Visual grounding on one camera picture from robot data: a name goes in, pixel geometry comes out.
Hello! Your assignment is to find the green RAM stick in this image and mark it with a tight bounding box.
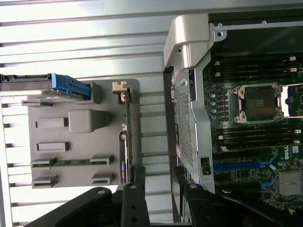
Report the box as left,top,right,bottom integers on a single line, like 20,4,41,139
32,158,110,167

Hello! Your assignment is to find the open PC case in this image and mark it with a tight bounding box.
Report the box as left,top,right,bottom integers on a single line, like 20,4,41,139
163,13,303,227

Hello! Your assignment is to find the metal socket cover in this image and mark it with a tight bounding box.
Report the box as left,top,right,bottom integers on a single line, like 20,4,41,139
283,84,303,118

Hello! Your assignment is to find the hard disk in blue carrier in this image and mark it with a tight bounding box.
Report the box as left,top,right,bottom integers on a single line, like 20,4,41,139
0,73,92,101

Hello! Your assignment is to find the grey parts rack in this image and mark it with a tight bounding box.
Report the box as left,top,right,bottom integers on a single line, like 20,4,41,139
21,79,140,190

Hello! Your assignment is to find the green motherboard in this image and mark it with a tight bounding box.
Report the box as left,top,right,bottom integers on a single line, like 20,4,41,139
203,54,303,211

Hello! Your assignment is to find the blue expansion slot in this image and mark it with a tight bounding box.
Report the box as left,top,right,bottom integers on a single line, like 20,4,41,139
213,162,274,173

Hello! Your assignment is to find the CPU socket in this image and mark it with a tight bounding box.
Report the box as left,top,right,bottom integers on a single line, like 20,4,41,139
233,82,285,123

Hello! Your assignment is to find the silver chipset heatsink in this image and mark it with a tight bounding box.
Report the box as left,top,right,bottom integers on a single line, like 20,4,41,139
276,171,303,197

